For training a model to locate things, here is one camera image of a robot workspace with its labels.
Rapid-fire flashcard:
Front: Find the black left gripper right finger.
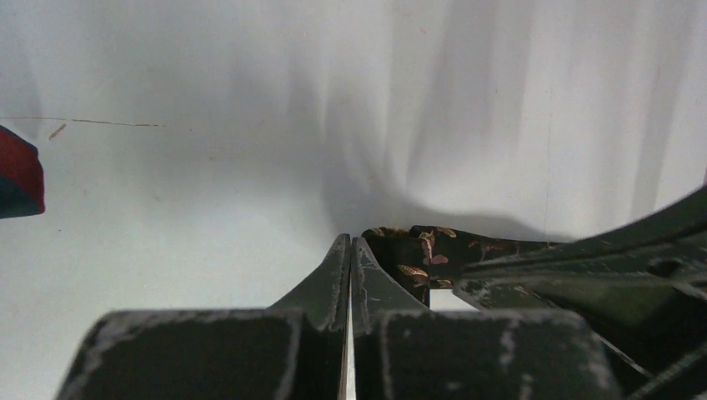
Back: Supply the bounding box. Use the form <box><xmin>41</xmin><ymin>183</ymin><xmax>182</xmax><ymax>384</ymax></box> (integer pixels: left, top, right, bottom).
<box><xmin>351</xmin><ymin>237</ymin><xmax>621</xmax><ymax>399</ymax></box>

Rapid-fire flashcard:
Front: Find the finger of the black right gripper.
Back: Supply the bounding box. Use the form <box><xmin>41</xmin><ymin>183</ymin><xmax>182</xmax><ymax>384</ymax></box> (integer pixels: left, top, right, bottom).
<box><xmin>462</xmin><ymin>186</ymin><xmax>706</xmax><ymax>278</ymax></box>
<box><xmin>453</xmin><ymin>280</ymin><xmax>658</xmax><ymax>382</ymax></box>

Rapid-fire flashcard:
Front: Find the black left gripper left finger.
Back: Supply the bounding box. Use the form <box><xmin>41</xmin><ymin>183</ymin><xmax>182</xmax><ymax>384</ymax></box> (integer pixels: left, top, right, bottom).
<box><xmin>57</xmin><ymin>234</ymin><xmax>351</xmax><ymax>399</ymax></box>

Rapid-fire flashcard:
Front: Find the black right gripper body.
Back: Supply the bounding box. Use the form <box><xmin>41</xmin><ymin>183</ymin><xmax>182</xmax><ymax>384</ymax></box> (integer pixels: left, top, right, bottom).
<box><xmin>529</xmin><ymin>230</ymin><xmax>706</xmax><ymax>399</ymax></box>

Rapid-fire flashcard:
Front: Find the black gold floral tie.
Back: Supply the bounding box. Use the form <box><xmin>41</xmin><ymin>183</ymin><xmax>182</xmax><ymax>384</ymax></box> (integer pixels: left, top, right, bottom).
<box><xmin>362</xmin><ymin>225</ymin><xmax>559</xmax><ymax>307</ymax></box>

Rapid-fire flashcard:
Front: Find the dark red striped tie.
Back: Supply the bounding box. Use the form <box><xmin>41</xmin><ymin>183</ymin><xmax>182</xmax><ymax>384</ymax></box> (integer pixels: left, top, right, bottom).
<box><xmin>1</xmin><ymin>126</ymin><xmax>46</xmax><ymax>219</ymax></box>

